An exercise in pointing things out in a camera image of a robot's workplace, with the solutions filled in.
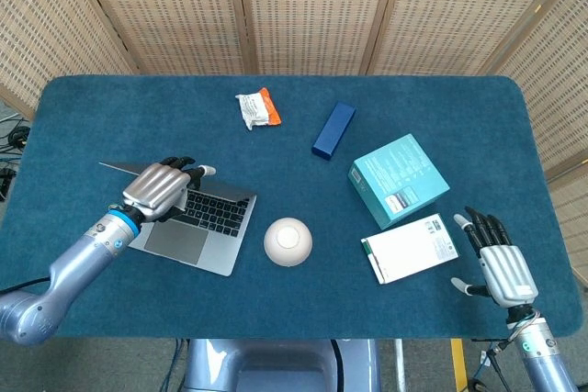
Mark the woven wooden folding screen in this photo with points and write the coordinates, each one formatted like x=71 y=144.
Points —
x=312 y=6

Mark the flat white box green edge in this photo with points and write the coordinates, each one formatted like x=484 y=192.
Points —
x=409 y=249

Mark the teal cardboard box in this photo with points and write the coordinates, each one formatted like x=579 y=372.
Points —
x=397 y=176

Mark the orange white snack packet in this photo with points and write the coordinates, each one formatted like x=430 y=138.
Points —
x=257 y=109

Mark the navy blue oblong box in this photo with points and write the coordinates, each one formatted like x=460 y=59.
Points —
x=333 y=132

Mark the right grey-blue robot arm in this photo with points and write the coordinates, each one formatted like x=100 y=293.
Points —
x=542 y=355

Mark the grey laptop computer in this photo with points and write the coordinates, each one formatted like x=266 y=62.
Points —
x=216 y=215

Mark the grey-blue robot torso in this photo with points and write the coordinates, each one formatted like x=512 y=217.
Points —
x=275 y=366

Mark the blue table cloth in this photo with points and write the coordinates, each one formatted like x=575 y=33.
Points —
x=294 y=309

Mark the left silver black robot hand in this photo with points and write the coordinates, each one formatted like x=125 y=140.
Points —
x=156 y=185

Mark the white upturned bowl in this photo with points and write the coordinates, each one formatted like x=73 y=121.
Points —
x=288 y=243

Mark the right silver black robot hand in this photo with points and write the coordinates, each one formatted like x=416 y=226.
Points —
x=505 y=272

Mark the yellow floor tape strip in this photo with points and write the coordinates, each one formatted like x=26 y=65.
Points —
x=459 y=364

